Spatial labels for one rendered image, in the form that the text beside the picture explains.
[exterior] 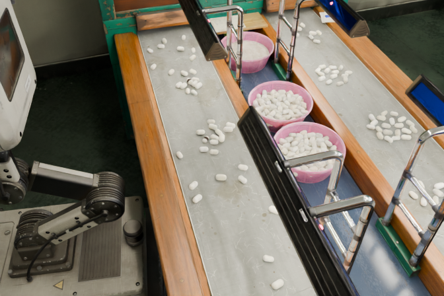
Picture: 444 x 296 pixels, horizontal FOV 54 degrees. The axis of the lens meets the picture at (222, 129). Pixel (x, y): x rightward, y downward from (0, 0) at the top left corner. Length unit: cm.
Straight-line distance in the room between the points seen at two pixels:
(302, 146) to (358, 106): 35
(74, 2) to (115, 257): 197
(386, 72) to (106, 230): 138
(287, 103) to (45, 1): 191
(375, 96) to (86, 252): 133
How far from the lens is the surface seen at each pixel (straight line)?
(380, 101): 196
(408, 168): 134
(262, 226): 142
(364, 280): 145
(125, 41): 224
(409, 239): 149
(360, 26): 174
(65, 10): 323
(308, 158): 110
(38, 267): 173
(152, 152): 161
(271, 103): 187
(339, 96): 194
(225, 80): 192
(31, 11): 323
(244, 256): 136
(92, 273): 169
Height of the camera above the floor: 190
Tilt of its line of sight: 42 degrees down
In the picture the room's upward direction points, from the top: straight up
